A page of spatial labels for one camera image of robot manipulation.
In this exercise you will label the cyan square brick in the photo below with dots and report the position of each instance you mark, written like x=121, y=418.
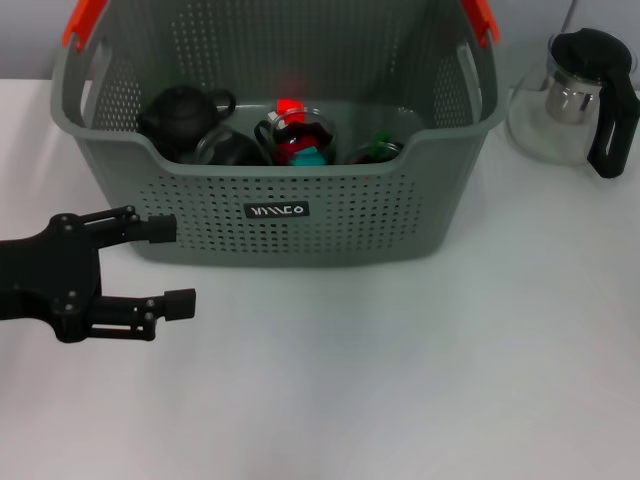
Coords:
x=310, y=159

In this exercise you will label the black clay teapot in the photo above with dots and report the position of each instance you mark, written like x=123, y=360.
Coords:
x=182, y=117

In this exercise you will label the dark red angled brick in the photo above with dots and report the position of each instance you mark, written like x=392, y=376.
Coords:
x=295, y=147

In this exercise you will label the glass teapot with black lid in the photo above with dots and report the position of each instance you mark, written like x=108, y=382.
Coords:
x=540, y=125

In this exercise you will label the grey perforated storage bin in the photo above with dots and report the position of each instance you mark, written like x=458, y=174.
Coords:
x=275, y=230

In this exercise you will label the green small brick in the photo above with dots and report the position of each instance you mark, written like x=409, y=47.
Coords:
x=382, y=140

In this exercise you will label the glass teacup with black holder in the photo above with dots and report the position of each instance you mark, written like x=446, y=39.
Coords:
x=372, y=155
x=300, y=127
x=230, y=150

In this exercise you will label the red tall brick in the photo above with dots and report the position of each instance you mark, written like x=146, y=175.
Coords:
x=290, y=112

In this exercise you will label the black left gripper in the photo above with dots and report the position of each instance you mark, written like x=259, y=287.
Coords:
x=45, y=275

